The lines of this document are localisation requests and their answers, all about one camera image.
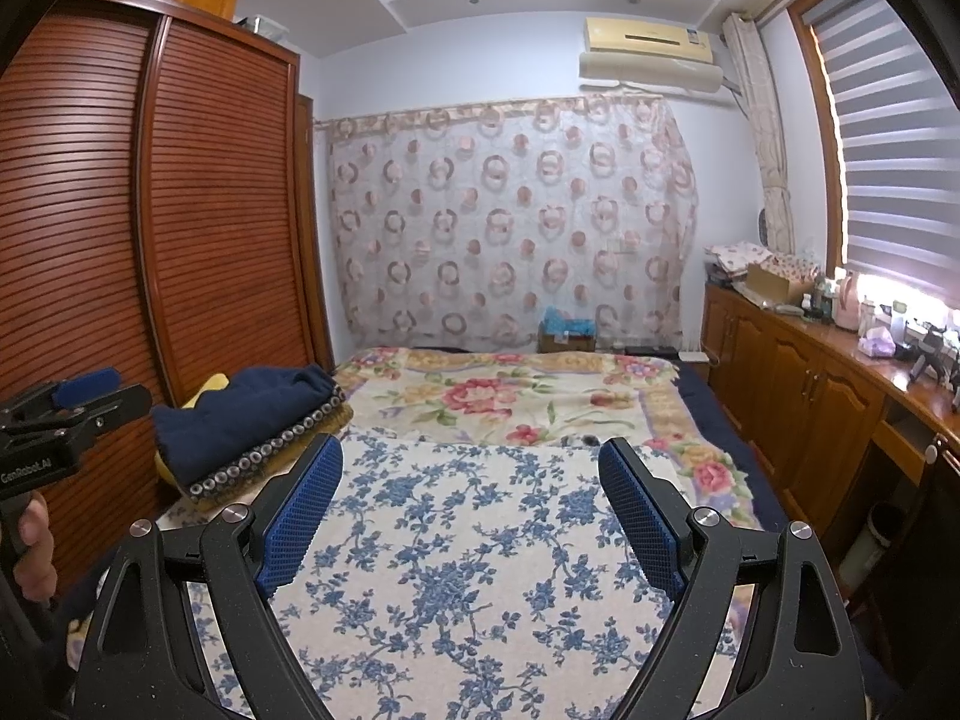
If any long wooden cabinet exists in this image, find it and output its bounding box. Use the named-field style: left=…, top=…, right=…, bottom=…
left=701, top=281, right=960, bottom=541

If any person's left hand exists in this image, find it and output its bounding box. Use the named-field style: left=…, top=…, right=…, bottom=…
left=11, top=499, right=59, bottom=605

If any navy bed sheet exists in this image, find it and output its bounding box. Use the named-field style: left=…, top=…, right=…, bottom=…
left=675, top=364, right=788, bottom=533

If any navy printed t-shirt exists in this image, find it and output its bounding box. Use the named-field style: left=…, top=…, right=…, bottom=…
left=152, top=366, right=338, bottom=482

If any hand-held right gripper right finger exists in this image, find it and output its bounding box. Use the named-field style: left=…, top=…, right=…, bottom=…
left=598, top=436, right=875, bottom=720

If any beaded dark cushion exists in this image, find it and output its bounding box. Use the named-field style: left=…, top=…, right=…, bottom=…
left=184, top=386, right=347, bottom=503

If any clear plastic storage box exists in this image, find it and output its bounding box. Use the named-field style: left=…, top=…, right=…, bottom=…
left=236, top=13, right=290, bottom=42

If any white air conditioner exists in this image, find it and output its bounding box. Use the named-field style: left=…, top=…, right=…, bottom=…
left=577, top=15, right=728, bottom=95

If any open cardboard box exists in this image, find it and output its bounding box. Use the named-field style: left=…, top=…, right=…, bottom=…
left=745, top=262, right=815, bottom=308

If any sheer ring-patterned curtain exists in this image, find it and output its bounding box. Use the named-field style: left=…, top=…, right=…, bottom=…
left=322, top=94, right=698, bottom=353

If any round trash bin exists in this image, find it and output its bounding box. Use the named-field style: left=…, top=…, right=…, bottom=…
left=840, top=502, right=905, bottom=593

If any brown box with blue item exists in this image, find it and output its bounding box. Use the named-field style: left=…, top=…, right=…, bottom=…
left=538, top=307, right=597, bottom=352

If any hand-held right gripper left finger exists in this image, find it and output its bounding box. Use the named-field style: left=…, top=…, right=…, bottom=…
left=71, top=433, right=344, bottom=720

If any pink floral blanket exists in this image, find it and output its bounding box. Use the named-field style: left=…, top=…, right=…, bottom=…
left=330, top=345, right=762, bottom=530

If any brown slatted wardrobe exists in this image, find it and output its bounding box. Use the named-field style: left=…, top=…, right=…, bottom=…
left=0, top=0, right=335, bottom=616

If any blue floral white blanket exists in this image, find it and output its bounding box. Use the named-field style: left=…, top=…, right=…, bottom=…
left=157, top=427, right=743, bottom=720

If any folded floral cloth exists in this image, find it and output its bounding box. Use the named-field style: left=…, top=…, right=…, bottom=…
left=707, top=240, right=773, bottom=275

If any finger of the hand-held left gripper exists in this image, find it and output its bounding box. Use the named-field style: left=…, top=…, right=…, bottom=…
left=0, top=367, right=153, bottom=440

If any small black tripod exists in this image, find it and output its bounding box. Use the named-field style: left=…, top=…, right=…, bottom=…
left=911, top=322, right=960, bottom=383

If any striped window blind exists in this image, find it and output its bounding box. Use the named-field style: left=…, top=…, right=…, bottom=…
left=810, top=0, right=960, bottom=316

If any beige tied side curtain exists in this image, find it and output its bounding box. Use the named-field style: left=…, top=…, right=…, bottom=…
left=724, top=13, right=796, bottom=256

